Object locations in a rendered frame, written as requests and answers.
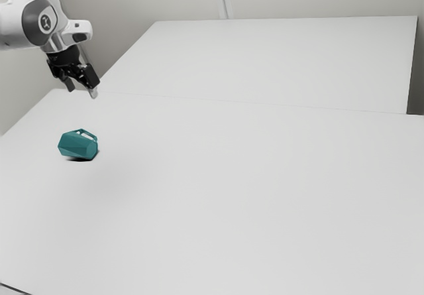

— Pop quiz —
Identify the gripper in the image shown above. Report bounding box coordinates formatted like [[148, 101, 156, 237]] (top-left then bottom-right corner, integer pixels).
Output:
[[46, 45, 101, 99]]

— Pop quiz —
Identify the teal faceted mug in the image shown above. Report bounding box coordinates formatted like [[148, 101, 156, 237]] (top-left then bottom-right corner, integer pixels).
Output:
[[57, 128, 99, 160]]

